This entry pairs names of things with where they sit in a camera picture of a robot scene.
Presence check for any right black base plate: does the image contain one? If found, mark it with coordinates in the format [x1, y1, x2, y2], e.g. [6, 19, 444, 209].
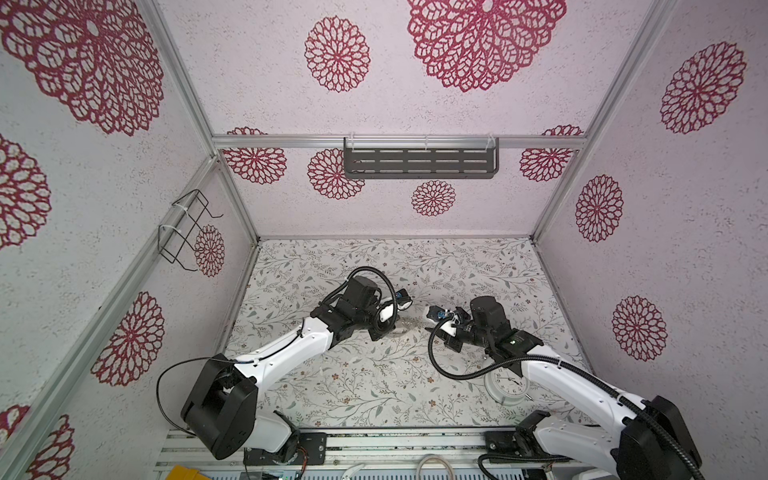
[484, 430, 571, 463]

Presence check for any white round alarm clock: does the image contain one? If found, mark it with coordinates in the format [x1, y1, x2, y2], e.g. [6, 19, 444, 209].
[483, 369, 532, 407]

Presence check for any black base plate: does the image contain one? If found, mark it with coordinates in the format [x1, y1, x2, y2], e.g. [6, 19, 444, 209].
[484, 430, 571, 463]
[243, 432, 328, 467]

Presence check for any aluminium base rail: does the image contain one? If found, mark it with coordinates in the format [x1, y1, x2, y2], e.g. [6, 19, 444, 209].
[155, 425, 655, 472]

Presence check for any silver metal key bottle opener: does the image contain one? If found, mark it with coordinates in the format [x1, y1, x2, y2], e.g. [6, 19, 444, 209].
[394, 318, 429, 335]

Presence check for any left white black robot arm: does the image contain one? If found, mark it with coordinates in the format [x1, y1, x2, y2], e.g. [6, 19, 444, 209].
[180, 267, 413, 463]

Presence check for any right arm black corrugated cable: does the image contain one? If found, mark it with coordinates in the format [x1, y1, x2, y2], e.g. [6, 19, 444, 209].
[427, 317, 706, 480]

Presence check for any dark grey wall shelf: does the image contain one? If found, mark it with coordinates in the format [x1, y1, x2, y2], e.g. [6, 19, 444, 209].
[342, 138, 500, 180]

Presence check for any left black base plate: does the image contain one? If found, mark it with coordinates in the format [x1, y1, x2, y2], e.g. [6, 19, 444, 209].
[243, 432, 328, 467]

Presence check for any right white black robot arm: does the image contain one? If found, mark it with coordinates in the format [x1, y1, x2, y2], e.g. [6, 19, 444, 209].
[427, 296, 703, 479]

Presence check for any black wire wall basket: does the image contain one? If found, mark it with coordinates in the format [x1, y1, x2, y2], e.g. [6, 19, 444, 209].
[155, 189, 223, 272]

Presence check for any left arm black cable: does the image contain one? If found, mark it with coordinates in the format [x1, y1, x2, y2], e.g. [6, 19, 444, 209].
[155, 326, 307, 438]

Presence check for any white cable loop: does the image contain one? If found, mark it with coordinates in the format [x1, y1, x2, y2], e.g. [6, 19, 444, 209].
[415, 454, 455, 480]

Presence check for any yellow object at bottom edge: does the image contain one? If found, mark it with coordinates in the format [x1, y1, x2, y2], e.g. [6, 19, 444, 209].
[165, 465, 210, 480]

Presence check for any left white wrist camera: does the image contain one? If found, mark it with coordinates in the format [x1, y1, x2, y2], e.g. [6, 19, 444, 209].
[378, 289, 413, 322]

